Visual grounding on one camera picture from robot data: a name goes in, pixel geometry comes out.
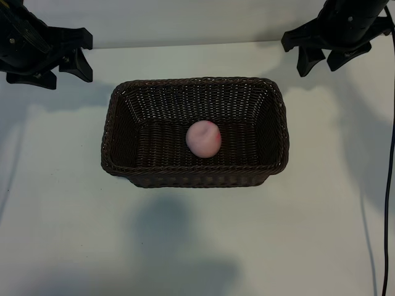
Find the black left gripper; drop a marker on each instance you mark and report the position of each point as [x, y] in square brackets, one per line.
[18, 46]

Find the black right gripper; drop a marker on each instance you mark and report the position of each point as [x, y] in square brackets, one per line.
[345, 27]

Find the pink peach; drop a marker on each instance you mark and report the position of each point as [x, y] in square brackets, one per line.
[203, 138]

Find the dark brown wicker basket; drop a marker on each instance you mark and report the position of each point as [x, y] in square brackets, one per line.
[191, 171]

